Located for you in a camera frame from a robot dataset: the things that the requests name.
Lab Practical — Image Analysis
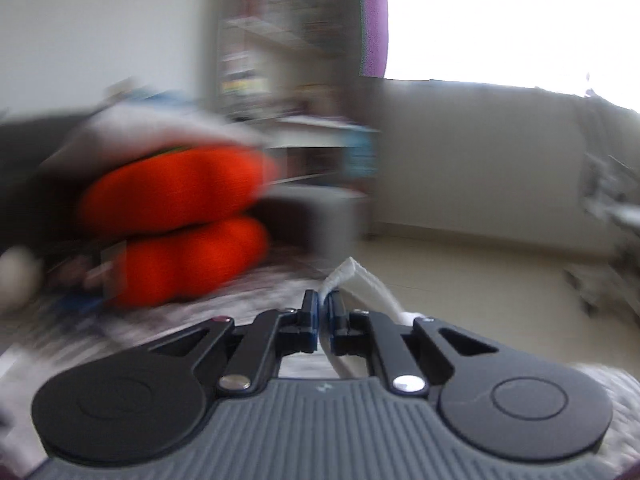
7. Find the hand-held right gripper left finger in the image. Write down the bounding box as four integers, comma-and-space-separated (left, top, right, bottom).
146, 289, 320, 397

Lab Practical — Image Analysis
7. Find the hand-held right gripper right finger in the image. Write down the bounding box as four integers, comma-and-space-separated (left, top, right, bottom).
326, 292, 502, 397

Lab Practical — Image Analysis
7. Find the thin white shirt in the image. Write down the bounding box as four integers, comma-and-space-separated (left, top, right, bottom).
319, 256, 427, 382

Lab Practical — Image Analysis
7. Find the dark grey sofa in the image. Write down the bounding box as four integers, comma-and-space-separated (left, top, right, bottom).
0, 114, 372, 262

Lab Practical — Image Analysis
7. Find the grey checked blanket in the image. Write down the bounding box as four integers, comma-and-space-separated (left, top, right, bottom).
0, 259, 351, 376

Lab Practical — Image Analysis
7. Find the orange pumpkin cushion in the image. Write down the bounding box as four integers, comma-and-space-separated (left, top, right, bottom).
76, 144, 279, 309

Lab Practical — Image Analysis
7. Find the blue plastic bag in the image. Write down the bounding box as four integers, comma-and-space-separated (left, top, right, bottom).
344, 129, 379, 177

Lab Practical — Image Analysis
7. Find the light grey pillow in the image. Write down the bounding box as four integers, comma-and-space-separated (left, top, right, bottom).
39, 104, 267, 177

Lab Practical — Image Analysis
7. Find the white shelf unit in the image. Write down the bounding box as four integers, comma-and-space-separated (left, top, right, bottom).
216, 0, 382, 197

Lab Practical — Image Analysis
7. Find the white and blue plush toy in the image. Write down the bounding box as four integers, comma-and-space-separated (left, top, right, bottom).
106, 79, 202, 117

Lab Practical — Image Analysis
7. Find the white office chair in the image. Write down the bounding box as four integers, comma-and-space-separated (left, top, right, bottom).
562, 152, 640, 317

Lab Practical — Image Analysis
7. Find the white fluffy plush ball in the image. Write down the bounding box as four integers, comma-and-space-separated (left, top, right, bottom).
0, 249, 44, 307

